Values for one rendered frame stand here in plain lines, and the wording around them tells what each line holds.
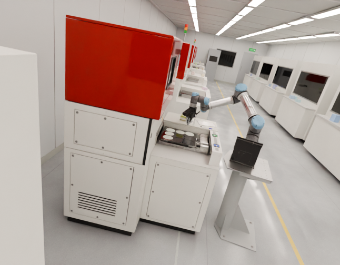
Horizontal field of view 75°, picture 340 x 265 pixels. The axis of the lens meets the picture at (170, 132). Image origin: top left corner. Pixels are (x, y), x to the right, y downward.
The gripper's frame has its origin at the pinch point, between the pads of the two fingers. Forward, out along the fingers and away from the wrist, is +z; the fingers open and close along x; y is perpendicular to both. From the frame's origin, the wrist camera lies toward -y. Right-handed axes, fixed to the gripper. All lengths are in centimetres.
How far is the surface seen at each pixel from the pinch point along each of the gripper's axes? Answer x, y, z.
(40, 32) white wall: 132, -116, -63
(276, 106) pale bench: 193, 616, 61
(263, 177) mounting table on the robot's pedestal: -89, 18, 17
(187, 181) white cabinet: -47, -31, 36
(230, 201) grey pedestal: -67, 19, 60
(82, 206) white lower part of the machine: 3, -109, 75
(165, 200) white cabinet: -35, -43, 62
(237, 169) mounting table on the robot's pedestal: -69, 6, 17
